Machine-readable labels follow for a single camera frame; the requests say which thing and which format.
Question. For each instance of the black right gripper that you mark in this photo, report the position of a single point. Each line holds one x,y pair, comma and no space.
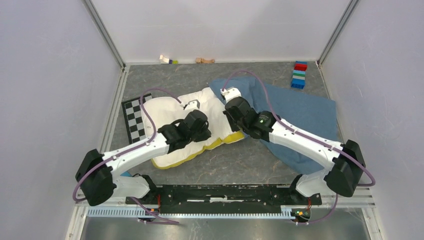
234,127

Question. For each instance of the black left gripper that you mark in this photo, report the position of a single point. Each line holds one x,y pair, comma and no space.
205,135

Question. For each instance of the white pillow with yellow side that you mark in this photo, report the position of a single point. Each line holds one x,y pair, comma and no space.
163,114

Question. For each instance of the blue fabric pillowcase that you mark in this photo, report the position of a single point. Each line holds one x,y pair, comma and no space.
314,114

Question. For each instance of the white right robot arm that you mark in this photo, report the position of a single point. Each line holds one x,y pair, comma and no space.
343,163

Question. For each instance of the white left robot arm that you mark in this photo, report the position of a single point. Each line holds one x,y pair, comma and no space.
100,178

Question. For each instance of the black white checkerboard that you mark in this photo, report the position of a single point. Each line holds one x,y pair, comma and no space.
132,114

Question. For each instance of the small wooden toy piece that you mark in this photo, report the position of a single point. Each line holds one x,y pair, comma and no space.
200,60

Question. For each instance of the blue green white block stack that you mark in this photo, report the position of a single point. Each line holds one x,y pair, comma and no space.
298,79

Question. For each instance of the small white coloured toy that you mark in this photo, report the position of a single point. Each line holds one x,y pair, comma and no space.
166,60

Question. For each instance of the red and blue block stack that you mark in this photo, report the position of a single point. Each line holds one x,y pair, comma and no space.
300,66

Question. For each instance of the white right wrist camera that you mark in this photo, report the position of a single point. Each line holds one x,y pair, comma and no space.
230,93

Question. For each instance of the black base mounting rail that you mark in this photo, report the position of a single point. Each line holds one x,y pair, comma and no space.
226,199

